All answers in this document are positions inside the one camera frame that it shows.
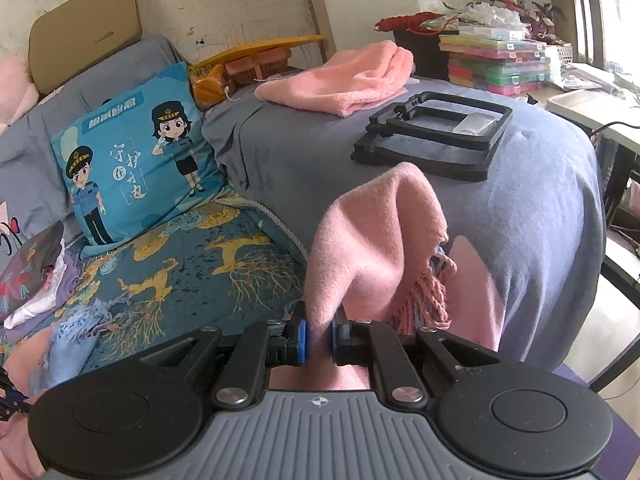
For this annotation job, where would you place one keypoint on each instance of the small silver box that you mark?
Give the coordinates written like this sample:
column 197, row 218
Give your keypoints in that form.
column 474, row 124

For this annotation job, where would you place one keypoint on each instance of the yellow plastic board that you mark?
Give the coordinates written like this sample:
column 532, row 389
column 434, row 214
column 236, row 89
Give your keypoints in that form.
column 260, row 46

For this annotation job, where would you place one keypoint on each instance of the cardboard box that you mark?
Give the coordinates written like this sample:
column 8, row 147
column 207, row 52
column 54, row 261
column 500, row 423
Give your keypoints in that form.
column 80, row 35

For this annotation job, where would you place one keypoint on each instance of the stack of folded clothes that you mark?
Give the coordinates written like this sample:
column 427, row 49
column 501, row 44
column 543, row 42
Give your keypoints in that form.
column 30, row 270

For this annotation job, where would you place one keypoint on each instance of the black bag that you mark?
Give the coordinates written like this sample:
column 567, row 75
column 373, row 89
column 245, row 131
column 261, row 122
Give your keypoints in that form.
column 420, row 55

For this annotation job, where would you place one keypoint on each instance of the teal printed quilt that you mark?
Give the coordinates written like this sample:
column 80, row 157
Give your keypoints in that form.
column 200, row 270

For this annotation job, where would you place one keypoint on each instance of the white folded cloth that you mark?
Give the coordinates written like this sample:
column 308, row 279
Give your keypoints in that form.
column 35, row 310

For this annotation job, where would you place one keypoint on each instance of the red yarn bundle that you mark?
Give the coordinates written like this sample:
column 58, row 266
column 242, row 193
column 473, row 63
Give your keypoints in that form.
column 405, row 22

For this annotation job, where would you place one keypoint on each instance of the stack of colourful plastic boxes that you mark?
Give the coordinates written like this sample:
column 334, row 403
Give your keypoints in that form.
column 495, row 65

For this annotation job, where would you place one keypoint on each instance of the orange bag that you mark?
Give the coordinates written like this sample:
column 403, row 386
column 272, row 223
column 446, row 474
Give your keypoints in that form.
column 210, row 87

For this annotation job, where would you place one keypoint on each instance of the purple mat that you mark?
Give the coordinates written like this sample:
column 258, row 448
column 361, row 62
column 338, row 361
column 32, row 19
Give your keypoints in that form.
column 575, row 377

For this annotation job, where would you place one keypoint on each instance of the white crumpled paper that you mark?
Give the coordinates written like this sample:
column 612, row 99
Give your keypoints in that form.
column 490, row 15

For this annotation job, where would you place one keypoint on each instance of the pink folded towel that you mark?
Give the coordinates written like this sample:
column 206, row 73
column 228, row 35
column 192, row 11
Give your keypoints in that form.
column 340, row 80

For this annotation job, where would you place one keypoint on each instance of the purple leaf plant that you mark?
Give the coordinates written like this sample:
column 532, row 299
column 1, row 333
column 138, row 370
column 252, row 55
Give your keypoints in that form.
column 542, row 15

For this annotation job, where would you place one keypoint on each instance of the purple folded cloth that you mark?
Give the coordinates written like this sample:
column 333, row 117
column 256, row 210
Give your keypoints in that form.
column 71, row 282

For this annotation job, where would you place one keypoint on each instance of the black plastic frame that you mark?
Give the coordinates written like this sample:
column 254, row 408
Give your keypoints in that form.
column 425, row 168
column 450, row 140

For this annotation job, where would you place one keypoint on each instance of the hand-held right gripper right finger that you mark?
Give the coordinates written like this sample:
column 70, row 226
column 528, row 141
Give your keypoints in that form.
column 340, row 344

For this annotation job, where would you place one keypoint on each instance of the pink tasselled scarf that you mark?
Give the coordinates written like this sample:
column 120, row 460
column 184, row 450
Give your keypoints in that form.
column 360, row 240

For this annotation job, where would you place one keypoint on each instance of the white plastic basket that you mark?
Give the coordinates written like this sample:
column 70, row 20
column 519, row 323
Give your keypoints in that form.
column 557, row 52

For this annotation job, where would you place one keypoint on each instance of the grey script pillow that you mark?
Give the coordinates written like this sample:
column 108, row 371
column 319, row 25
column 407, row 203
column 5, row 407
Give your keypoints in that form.
column 25, row 175

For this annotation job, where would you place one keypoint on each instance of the blue cartoon pillow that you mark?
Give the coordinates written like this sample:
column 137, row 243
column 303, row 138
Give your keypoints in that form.
column 130, row 160

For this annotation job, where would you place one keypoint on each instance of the window frame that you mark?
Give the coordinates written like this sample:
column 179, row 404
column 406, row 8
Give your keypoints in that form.
column 590, row 10

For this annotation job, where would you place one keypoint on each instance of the grey-blue bed sheet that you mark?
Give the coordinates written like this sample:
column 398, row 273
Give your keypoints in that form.
column 540, row 210

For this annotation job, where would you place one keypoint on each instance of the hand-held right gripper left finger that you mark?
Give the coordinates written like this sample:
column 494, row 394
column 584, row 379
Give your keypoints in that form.
column 300, row 341

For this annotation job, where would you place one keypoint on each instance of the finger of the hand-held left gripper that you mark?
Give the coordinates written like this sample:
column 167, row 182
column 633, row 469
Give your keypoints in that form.
column 10, row 400

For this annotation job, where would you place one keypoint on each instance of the pink plush pillow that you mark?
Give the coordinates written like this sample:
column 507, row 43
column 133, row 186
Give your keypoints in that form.
column 15, row 95

